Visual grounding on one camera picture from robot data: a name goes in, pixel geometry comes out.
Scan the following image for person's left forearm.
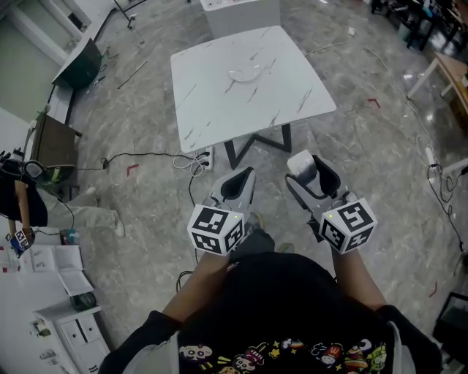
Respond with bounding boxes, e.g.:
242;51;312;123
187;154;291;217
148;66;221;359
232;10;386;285
162;251;232;324

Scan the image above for black desk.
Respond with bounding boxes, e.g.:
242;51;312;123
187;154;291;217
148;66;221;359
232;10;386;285
370;0;468;52

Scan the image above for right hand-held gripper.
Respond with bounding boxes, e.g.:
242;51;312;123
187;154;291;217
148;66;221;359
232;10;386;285
284;156;378;255

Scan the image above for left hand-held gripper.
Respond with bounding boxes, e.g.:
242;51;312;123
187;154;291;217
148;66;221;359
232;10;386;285
186;167;257;256

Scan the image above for brown wooden cabinet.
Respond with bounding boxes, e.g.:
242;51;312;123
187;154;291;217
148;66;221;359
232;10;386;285
30;113;83;200

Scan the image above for thin black rod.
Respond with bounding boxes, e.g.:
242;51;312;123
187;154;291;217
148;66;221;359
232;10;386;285
116;60;149;91

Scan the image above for black stand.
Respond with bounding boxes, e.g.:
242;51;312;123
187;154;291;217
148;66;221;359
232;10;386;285
112;0;148;31

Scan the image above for white coiled cable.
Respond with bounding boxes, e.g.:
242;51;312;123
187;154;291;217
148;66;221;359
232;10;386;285
172;148;206;171

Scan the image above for white drawer cabinet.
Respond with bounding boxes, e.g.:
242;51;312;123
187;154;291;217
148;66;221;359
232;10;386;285
31;302;111;374

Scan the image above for black tangled cables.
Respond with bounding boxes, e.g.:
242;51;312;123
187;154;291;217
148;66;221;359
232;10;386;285
426;163;466;253

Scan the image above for person's dark trouser leg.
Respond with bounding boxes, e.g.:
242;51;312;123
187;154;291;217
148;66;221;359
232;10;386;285
230;225;276;261

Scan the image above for black floor cable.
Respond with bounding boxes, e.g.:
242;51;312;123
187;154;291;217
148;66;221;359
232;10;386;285
99;150;210;209

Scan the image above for black table leg frame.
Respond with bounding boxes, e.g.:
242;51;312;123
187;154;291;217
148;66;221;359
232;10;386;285
223;123;293;170

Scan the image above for light wooden table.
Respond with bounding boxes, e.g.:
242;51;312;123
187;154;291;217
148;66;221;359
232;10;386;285
406;52;468;129

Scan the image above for dark green board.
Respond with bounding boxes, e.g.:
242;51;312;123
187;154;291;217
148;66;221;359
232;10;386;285
52;37;103;90

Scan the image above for clear glass plate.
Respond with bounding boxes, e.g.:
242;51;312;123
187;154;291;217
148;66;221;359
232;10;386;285
227;64;263;83

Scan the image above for open white cardboard box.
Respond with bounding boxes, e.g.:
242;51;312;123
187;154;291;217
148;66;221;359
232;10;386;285
28;243;96;297

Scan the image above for white box cabinet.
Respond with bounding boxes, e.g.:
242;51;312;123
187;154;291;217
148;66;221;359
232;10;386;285
199;0;282;39

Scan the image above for small silver-white item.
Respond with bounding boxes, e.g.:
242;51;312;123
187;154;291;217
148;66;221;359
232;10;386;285
286;149;317;183

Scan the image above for white power strip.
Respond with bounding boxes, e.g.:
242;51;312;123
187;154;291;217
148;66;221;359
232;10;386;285
199;145;215;172
423;145;439;168

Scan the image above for person's black printed shirt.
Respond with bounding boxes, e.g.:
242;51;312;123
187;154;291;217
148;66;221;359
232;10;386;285
97;251;444;374

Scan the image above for person's right forearm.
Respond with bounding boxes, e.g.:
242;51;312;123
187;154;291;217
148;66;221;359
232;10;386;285
331;243;388;312

